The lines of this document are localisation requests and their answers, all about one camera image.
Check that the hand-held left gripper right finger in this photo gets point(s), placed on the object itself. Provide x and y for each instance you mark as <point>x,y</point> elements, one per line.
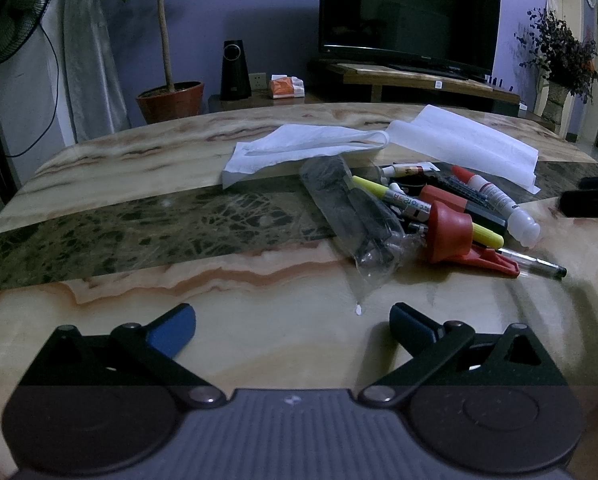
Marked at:
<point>408,329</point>

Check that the dried flower bouquet in vase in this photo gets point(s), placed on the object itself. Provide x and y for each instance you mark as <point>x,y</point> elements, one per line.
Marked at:
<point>561,55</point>

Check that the white glue bottle red tip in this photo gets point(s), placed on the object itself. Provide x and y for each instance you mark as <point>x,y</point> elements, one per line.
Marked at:
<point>499,205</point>

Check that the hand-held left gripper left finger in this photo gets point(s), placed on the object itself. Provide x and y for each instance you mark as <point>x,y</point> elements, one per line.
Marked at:
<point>176,329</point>

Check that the yellow double-ended highlighter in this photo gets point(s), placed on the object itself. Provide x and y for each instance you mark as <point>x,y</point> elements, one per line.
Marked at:
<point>410,202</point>

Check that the black cone speaker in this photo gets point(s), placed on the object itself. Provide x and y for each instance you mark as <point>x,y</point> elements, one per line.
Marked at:
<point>235,80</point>

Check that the white paper tissue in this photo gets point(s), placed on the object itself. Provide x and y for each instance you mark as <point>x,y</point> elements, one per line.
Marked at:
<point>279,152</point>

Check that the black flat-screen television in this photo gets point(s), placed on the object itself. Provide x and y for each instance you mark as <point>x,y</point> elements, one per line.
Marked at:
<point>404,10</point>

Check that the clear gel pen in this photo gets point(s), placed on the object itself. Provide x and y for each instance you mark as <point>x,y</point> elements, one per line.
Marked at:
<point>539,264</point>

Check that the red and black box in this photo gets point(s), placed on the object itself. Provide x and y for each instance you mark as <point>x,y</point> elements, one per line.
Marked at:
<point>484,216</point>

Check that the white wall socket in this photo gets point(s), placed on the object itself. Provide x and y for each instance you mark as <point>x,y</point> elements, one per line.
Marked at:
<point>257,80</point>

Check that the potted tree terracotta pot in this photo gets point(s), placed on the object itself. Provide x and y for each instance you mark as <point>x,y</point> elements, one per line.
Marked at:
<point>171,102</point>

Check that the red plastic nozzle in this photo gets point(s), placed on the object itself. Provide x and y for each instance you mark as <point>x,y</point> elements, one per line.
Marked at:
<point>449,235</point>

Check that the orange tissue pack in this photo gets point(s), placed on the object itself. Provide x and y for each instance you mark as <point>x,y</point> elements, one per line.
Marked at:
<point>285,87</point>

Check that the white paper sheet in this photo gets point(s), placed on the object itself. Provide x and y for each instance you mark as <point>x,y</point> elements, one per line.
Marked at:
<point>469,145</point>

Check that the white curtain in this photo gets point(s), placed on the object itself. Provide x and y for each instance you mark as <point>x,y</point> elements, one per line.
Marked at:
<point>89,60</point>

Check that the dark low cabinet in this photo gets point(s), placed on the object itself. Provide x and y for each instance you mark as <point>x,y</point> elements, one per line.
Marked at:
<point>259,104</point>

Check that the black glasses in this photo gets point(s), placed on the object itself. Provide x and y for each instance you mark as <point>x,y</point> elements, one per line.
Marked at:
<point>339,195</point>

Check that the small white cream tube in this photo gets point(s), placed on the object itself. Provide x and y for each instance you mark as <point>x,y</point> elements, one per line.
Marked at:
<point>411,169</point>

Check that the small white scrap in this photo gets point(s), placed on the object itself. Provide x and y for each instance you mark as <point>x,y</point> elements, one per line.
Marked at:
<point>358,309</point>

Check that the wooden television stand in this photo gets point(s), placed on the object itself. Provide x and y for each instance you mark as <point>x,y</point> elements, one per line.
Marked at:
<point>414,77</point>

